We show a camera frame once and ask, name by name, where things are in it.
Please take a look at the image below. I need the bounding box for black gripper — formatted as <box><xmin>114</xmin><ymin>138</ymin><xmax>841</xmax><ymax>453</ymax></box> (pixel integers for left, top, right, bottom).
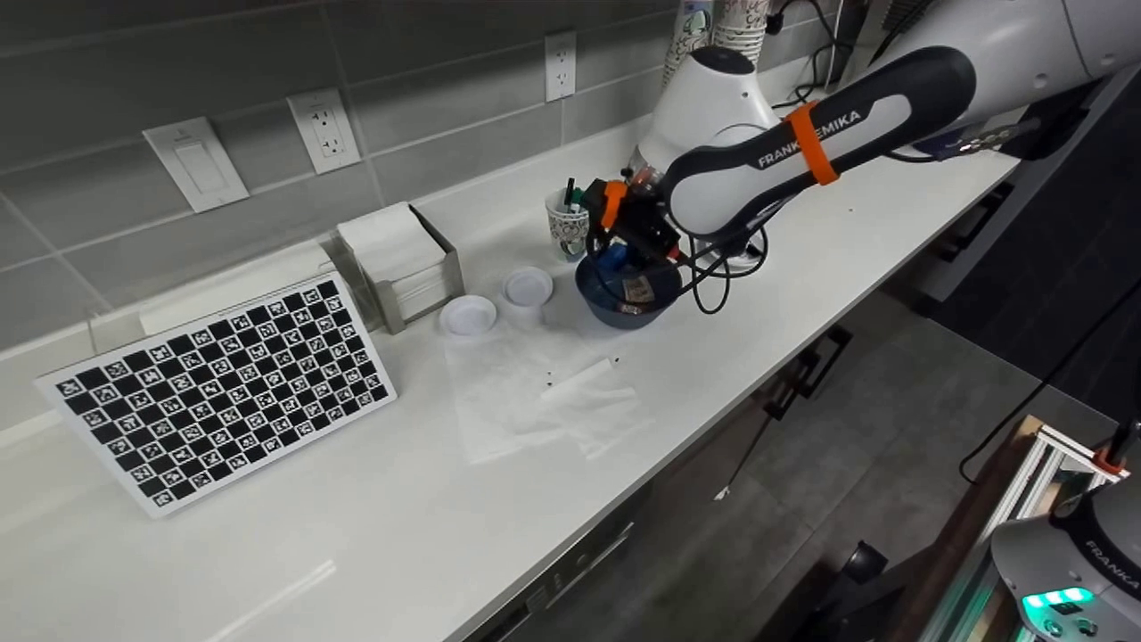
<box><xmin>597</xmin><ymin>175</ymin><xmax>692</xmax><ymax>301</ymax></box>

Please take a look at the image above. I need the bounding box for blue cylinder plush block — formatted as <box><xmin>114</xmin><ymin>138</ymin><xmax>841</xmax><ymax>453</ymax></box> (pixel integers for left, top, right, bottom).
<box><xmin>597</xmin><ymin>246</ymin><xmax>640</xmax><ymax>298</ymax></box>

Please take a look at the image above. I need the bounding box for grey robot base green light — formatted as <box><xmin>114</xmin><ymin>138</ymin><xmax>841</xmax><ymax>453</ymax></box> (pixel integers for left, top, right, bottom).
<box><xmin>983</xmin><ymin>480</ymin><xmax>1141</xmax><ymax>642</ymax></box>

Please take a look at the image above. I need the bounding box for blue bowl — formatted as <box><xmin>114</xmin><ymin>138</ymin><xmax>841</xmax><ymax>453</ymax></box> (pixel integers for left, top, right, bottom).
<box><xmin>574</xmin><ymin>242</ymin><xmax>687</xmax><ymax>331</ymax></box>

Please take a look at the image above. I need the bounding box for salt shaker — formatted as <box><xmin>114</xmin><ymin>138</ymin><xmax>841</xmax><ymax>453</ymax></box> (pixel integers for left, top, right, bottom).
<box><xmin>542</xmin><ymin>175</ymin><xmax>599</xmax><ymax>264</ymax></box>

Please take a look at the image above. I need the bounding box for clear plastic container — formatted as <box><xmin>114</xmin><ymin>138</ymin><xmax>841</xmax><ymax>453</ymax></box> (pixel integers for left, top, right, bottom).
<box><xmin>496</xmin><ymin>264</ymin><xmax>561</xmax><ymax>330</ymax></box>

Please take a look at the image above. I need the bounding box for clear plastic sheet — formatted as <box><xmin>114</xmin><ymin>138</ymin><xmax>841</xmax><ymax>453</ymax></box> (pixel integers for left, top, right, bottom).
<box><xmin>447</xmin><ymin>343</ymin><xmax>652</xmax><ymax>470</ymax></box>

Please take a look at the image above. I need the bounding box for white round lid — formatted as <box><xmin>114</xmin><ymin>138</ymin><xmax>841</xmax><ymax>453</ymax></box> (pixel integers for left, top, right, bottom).
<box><xmin>437</xmin><ymin>293</ymin><xmax>502</xmax><ymax>343</ymax></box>

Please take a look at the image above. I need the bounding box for white napkin dispenser box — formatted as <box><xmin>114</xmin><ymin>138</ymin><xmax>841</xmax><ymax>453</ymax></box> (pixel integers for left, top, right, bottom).
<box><xmin>332</xmin><ymin>199</ymin><xmax>467</xmax><ymax>336</ymax></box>

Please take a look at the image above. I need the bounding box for dark wood cabinet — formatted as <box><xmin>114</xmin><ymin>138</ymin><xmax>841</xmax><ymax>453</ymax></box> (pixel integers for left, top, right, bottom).
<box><xmin>458</xmin><ymin>157</ymin><xmax>1028</xmax><ymax>642</ymax></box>

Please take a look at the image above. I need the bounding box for black white checkerboard calibration board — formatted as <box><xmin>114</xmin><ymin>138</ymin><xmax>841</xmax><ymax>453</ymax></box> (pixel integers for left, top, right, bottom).
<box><xmin>35</xmin><ymin>269</ymin><xmax>398</xmax><ymax>520</ymax></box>

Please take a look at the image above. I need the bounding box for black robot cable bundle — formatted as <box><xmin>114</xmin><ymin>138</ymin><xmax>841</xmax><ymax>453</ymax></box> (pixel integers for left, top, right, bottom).
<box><xmin>681</xmin><ymin>217</ymin><xmax>779</xmax><ymax>318</ymax></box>

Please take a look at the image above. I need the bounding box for white wall outlet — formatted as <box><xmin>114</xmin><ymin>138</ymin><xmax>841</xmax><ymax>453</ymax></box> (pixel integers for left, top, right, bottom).
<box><xmin>542</xmin><ymin>30</ymin><xmax>583</xmax><ymax>105</ymax></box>
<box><xmin>286</xmin><ymin>85</ymin><xmax>363</xmax><ymax>179</ymax></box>

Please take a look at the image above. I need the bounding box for white blank wall plate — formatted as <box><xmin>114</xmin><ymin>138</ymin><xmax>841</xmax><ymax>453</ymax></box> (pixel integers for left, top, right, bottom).
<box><xmin>141</xmin><ymin>113</ymin><xmax>253</xmax><ymax>217</ymax></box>

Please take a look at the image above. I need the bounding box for white metal frame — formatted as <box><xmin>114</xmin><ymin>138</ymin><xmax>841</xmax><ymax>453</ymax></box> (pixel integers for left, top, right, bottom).
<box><xmin>980</xmin><ymin>415</ymin><xmax>1132</xmax><ymax>545</ymax></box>

